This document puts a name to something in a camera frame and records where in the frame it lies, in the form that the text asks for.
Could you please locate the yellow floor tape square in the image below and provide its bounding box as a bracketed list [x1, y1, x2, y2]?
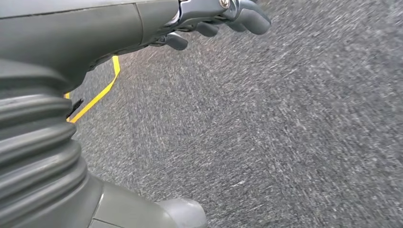
[64, 56, 121, 124]

